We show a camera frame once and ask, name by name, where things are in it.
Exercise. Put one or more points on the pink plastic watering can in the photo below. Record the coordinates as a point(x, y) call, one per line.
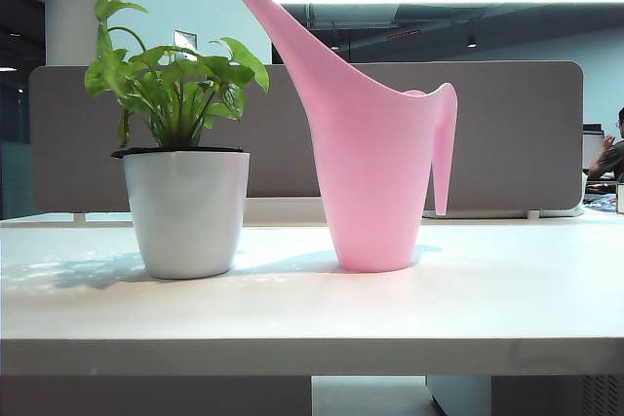
point(370, 167)

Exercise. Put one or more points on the black inner plant pot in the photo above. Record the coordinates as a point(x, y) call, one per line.
point(128, 151)

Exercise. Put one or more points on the green leafy plant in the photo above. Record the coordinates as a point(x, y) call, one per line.
point(113, 70)

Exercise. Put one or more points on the white plastic flower pot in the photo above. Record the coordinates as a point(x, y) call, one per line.
point(185, 216)

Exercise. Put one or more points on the paper sign on pillar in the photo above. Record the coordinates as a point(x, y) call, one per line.
point(185, 40)

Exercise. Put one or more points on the gray fabric desk divider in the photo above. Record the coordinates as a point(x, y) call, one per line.
point(512, 143)

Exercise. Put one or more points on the black ceiling spotlight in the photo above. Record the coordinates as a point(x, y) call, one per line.
point(471, 41)

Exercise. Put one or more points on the white computer monitor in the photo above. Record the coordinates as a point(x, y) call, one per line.
point(591, 148)

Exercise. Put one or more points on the white round pillar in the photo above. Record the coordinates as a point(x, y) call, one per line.
point(73, 7)

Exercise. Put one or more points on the seated person in background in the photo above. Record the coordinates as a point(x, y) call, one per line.
point(612, 155)

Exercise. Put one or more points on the small beige box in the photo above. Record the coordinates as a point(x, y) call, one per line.
point(620, 198)

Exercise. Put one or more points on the gray vented cabinet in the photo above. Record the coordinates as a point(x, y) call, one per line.
point(536, 396)

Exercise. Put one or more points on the white divider bracket foot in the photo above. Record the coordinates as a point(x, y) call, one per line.
point(534, 214)
point(79, 216)

